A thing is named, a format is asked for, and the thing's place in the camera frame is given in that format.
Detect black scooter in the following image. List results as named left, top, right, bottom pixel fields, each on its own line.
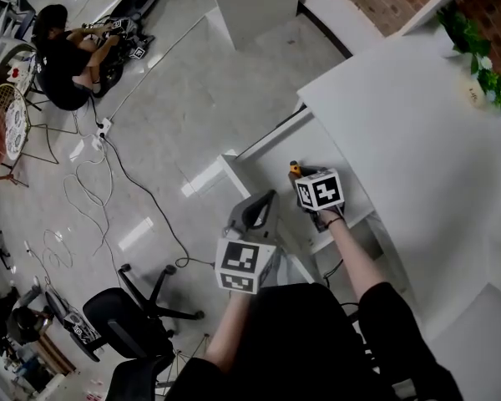
left=82, top=0, right=160, bottom=99

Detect green plant in white pot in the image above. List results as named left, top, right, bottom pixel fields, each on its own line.
left=435, top=3, right=493, bottom=75

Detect person's right forearm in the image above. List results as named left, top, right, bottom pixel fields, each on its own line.
left=320, top=210, right=386, bottom=305

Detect white desk with hutch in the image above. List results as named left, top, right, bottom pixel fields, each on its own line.
left=296, top=0, right=501, bottom=333

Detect white floor cable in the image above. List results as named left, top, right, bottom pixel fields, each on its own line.
left=62, top=137, right=114, bottom=259

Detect person's black clothing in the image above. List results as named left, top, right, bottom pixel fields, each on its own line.
left=162, top=281, right=465, bottom=401

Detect white power strip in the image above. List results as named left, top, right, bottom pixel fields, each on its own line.
left=94, top=116, right=114, bottom=140

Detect white cabinet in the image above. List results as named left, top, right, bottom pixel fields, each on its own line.
left=205, top=0, right=302, bottom=52

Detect gold wire chair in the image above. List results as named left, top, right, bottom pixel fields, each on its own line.
left=0, top=83, right=79, bottom=167

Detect black office chair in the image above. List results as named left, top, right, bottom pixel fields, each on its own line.
left=81, top=262, right=206, bottom=363

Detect person's left forearm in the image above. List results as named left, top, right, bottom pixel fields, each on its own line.
left=203, top=292, right=256, bottom=372

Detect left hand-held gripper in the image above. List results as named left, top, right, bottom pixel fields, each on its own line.
left=215, top=190, right=281, bottom=295

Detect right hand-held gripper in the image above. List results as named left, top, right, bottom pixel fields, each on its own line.
left=287, top=165, right=347, bottom=234

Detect black floor cable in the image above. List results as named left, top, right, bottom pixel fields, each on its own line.
left=90, top=94, right=217, bottom=269

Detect thin white looped cable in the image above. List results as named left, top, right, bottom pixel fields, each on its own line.
left=23, top=227, right=77, bottom=272

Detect white drawer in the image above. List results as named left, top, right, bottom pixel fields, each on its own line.
left=215, top=105, right=377, bottom=259

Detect patterned round seat cushion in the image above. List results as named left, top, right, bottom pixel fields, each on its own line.
left=4, top=94, right=30, bottom=162

